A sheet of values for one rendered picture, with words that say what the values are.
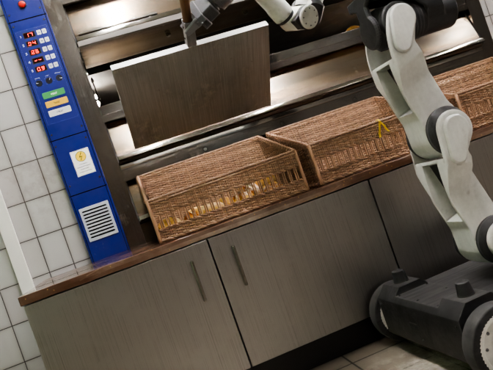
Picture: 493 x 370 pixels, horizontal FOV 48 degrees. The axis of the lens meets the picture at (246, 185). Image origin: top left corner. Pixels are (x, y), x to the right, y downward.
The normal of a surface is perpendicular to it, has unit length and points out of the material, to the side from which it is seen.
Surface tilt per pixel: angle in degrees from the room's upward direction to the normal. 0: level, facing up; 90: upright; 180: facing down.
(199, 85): 140
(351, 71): 70
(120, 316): 90
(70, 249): 90
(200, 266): 90
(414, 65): 113
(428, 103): 90
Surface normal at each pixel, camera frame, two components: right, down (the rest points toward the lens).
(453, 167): 0.24, 0.36
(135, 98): 0.39, 0.68
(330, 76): 0.07, -0.38
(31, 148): 0.19, -0.06
